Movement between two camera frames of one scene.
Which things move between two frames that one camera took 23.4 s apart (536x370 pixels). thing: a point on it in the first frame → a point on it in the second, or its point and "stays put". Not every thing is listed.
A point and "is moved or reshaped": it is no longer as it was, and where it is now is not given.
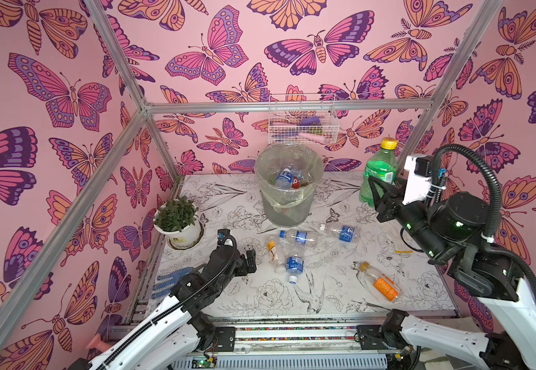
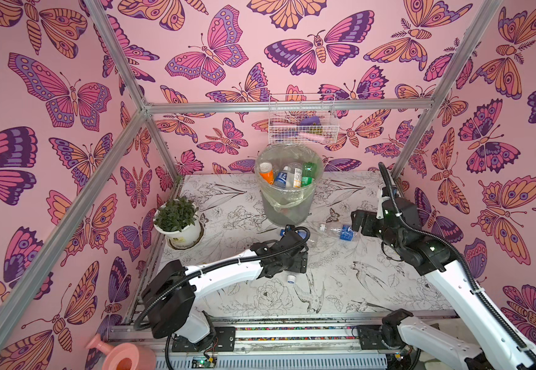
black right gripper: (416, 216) → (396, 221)
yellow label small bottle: (279, 267) is moved or reshaped
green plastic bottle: (383, 165) → (309, 172)
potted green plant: (177, 220) stays put
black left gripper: (242, 270) → (300, 264)
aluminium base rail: (290, 343) stays put
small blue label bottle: (284, 179) stays put
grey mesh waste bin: (288, 174) stays put
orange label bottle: (379, 284) → (266, 170)
